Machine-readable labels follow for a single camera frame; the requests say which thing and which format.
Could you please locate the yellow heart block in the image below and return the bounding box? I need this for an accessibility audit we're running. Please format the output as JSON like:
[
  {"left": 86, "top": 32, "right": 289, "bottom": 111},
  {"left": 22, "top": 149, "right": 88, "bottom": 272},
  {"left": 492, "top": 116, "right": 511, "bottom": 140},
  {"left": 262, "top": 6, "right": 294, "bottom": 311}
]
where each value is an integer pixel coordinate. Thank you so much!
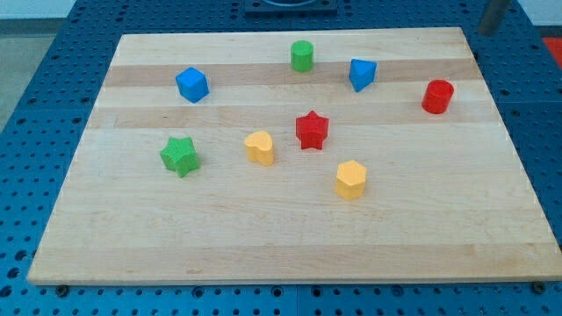
[{"left": 244, "top": 131, "right": 275, "bottom": 166}]

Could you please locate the red star block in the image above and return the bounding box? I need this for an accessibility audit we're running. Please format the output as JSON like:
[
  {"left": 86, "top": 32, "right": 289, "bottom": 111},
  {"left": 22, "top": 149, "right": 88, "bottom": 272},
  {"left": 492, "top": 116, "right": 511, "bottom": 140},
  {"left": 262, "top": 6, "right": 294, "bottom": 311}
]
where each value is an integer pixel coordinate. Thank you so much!
[{"left": 295, "top": 111, "right": 329, "bottom": 150}]

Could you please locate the yellow hexagon block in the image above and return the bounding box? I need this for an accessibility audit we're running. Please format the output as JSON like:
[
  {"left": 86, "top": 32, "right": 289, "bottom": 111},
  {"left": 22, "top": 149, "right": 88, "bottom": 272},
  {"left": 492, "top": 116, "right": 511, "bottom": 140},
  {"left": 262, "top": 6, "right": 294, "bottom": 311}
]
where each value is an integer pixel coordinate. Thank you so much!
[{"left": 335, "top": 161, "right": 367, "bottom": 200}]

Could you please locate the wooden board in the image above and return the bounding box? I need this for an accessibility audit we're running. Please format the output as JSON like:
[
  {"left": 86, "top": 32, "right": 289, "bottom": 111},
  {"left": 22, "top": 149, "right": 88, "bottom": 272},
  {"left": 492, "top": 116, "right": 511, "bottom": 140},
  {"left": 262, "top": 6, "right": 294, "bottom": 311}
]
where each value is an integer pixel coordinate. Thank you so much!
[{"left": 27, "top": 27, "right": 561, "bottom": 285}]

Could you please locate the green star block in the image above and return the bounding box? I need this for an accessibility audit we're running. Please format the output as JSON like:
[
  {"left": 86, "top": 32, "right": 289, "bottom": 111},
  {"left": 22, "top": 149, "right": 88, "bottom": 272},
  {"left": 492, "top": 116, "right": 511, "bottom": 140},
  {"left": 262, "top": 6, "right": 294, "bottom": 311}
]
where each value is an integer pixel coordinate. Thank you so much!
[{"left": 160, "top": 137, "right": 200, "bottom": 178}]

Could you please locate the green cylinder block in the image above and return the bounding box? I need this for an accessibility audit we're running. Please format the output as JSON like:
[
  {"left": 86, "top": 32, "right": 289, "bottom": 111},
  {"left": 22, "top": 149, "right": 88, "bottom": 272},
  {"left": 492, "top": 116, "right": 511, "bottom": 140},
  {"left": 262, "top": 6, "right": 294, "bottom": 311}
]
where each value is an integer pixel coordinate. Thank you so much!
[{"left": 291, "top": 40, "right": 314, "bottom": 72}]

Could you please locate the blue cube block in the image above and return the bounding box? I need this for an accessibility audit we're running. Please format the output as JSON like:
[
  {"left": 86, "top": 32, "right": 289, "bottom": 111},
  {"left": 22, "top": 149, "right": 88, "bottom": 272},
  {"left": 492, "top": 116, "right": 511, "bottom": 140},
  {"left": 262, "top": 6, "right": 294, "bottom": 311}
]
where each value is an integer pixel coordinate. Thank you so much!
[{"left": 176, "top": 67, "right": 209, "bottom": 104}]

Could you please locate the blue triangular prism block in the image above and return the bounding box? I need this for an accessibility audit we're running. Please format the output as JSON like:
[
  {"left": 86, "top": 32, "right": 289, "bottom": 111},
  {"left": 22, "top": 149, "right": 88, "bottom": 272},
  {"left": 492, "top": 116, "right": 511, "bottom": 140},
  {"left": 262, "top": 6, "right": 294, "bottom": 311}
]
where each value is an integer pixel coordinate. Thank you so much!
[{"left": 349, "top": 59, "right": 378, "bottom": 92}]

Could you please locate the red cylinder block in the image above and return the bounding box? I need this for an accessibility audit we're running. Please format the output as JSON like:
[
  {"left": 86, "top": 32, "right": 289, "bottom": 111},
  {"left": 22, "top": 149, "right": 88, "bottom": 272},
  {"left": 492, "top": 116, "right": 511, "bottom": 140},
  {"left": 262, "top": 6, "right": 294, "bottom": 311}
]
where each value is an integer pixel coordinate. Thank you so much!
[{"left": 421, "top": 79, "right": 455, "bottom": 114}]

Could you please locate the grey metal rod tool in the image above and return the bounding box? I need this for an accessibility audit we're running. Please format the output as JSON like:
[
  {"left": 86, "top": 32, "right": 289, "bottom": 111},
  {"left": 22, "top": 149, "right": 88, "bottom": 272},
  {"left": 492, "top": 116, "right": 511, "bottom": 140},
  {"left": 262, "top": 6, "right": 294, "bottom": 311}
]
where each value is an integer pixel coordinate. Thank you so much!
[{"left": 477, "top": 0, "right": 511, "bottom": 37}]

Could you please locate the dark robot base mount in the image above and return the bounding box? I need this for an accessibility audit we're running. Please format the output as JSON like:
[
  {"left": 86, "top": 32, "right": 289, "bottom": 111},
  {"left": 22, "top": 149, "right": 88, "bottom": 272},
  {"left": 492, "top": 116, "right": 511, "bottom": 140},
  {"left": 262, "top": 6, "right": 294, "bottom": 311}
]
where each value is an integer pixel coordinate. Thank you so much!
[{"left": 242, "top": 0, "right": 338, "bottom": 15}]

